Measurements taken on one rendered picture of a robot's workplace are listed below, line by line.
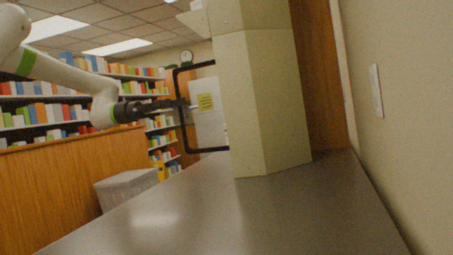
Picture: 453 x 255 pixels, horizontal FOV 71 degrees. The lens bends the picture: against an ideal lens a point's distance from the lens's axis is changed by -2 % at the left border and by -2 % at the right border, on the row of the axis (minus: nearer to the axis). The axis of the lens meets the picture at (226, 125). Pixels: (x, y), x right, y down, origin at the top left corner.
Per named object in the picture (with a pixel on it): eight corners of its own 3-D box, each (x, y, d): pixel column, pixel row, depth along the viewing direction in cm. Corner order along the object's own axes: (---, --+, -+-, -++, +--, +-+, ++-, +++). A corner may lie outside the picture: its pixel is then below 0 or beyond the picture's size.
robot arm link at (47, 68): (23, 82, 122) (33, 71, 115) (29, 57, 127) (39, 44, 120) (110, 109, 147) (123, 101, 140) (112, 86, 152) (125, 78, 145)
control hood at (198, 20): (236, 49, 137) (232, 25, 136) (211, 37, 106) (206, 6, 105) (210, 54, 140) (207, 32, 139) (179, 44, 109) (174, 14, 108)
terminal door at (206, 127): (246, 149, 138) (231, 54, 136) (185, 154, 150) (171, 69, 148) (247, 148, 139) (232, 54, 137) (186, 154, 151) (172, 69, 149)
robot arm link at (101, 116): (100, 134, 142) (81, 126, 132) (102, 108, 147) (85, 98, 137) (127, 129, 138) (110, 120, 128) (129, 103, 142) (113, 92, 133)
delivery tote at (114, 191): (164, 195, 356) (159, 166, 355) (134, 215, 299) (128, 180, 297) (132, 198, 368) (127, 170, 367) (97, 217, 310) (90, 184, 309)
